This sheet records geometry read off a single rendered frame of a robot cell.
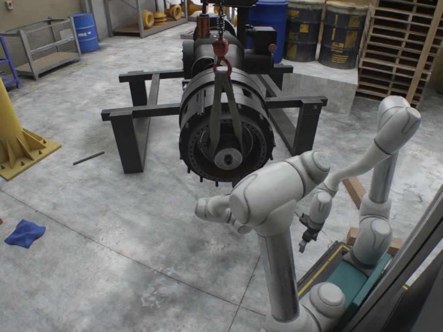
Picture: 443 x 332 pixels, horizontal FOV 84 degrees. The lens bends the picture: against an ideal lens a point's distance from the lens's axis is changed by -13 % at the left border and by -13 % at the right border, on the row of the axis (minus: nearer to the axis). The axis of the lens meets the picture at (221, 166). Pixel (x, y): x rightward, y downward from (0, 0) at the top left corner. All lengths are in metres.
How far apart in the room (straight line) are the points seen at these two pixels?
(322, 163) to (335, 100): 3.24
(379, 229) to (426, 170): 2.06
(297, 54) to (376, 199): 3.23
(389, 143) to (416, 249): 0.43
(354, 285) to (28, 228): 2.36
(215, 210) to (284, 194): 0.54
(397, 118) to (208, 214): 0.87
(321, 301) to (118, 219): 1.71
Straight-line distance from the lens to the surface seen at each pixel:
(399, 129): 1.17
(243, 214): 0.73
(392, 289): 1.11
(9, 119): 3.41
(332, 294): 1.18
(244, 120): 1.36
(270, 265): 0.89
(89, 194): 2.70
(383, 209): 1.59
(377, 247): 1.50
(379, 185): 1.51
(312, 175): 0.81
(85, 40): 7.51
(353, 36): 4.38
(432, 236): 0.91
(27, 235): 2.55
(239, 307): 1.85
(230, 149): 1.37
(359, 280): 1.60
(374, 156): 1.23
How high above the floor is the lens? 1.69
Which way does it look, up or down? 38 degrees down
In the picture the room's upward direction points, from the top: straight up
